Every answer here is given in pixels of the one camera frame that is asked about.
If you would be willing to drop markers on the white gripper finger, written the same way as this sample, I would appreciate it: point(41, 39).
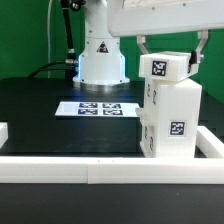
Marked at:
point(141, 42)
point(197, 56)

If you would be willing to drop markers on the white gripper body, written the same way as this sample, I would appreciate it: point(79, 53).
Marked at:
point(151, 17)

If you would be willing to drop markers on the white cabinet top block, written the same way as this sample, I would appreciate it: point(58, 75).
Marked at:
point(169, 66)

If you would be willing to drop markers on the white cabinet body box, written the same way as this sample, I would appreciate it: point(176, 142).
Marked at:
point(169, 118)

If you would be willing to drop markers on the white marker base plate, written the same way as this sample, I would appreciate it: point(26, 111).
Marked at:
point(96, 109)

